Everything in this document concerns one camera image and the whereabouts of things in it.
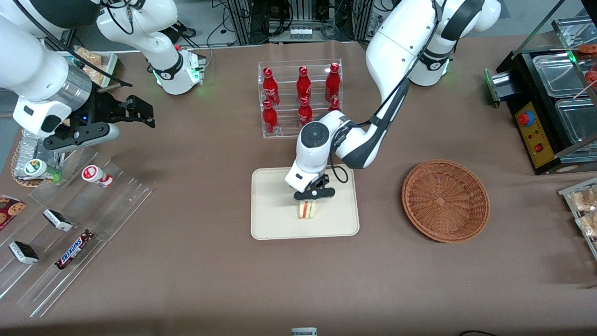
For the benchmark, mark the aluminium equipment frame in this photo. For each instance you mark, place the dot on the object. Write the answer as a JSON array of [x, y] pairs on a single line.
[[242, 21]]

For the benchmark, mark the beige plastic tray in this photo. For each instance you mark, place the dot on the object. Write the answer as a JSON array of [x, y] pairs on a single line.
[[280, 210]]

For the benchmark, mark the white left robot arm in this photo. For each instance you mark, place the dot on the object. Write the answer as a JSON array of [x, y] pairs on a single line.
[[396, 46]]

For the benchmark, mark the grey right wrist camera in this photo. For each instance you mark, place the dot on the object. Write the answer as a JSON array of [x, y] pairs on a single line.
[[93, 135]]

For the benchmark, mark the wrapped pastry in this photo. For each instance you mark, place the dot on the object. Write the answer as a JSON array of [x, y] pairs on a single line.
[[585, 199], [588, 225]]

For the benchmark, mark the chocolate chip cookie pack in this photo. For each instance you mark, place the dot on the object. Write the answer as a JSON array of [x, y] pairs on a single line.
[[11, 211]]

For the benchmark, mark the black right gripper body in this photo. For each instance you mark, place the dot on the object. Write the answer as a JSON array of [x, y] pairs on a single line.
[[103, 108]]

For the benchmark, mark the snickers chocolate bar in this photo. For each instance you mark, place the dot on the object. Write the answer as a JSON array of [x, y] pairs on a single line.
[[74, 249]]

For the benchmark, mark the silver foil snack pack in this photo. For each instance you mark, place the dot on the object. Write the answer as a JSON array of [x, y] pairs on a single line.
[[30, 147]]

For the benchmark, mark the clear acrylic bottle rack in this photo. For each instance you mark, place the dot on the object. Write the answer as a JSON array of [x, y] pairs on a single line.
[[284, 130]]

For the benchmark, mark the metal tray with bread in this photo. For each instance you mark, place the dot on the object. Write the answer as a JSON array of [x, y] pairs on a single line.
[[95, 63]]

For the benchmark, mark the red cola bottle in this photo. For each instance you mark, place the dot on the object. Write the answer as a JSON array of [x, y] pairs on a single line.
[[332, 84], [270, 88], [304, 111], [270, 119], [303, 86], [335, 104]]

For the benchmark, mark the small brown wicker mat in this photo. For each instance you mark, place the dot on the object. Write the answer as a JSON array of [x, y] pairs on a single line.
[[15, 163]]

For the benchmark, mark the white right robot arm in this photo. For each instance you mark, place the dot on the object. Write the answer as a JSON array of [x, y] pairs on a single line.
[[37, 70]]

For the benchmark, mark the triangular sandwich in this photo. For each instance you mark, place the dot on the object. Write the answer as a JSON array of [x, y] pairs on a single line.
[[307, 211]]

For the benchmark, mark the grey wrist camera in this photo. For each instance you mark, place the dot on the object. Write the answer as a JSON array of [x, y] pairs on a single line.
[[93, 135], [322, 192]]

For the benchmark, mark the brown wicker basket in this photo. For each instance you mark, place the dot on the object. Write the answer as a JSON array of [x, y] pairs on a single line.
[[445, 200]]

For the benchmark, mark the green yogurt drink bottle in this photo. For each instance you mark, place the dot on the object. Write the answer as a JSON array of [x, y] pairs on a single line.
[[37, 169]]

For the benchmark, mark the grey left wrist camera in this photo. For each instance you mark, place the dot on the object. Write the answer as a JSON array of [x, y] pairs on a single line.
[[322, 192]]

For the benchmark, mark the steel warmer pan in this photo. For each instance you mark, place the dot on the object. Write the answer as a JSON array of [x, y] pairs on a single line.
[[578, 121], [557, 74]]

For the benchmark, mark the white power strip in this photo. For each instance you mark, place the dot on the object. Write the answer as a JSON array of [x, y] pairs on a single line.
[[301, 33]]

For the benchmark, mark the red yogurt drink bottle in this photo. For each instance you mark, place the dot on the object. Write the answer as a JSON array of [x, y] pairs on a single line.
[[95, 175]]

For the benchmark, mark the black white snack bar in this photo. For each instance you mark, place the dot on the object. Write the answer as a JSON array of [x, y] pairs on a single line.
[[58, 220], [23, 252]]

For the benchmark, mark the clear acrylic stepped display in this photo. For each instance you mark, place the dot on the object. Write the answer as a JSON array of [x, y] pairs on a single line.
[[107, 210]]

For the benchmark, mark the white label tag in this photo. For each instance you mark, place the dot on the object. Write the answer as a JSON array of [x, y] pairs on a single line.
[[304, 332]]

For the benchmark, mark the metal pastry tray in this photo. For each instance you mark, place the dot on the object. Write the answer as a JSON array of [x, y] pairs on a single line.
[[566, 196]]

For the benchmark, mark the black food warmer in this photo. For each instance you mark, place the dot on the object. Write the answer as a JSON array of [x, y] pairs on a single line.
[[536, 135]]

